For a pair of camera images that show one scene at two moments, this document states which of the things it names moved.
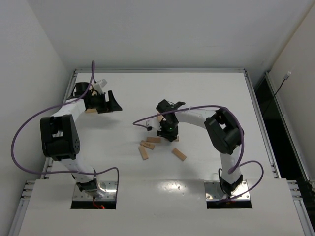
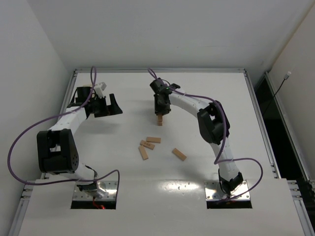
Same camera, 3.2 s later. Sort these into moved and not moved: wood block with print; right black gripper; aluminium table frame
Moved: right black gripper
Not moved: wood block with print; aluminium table frame
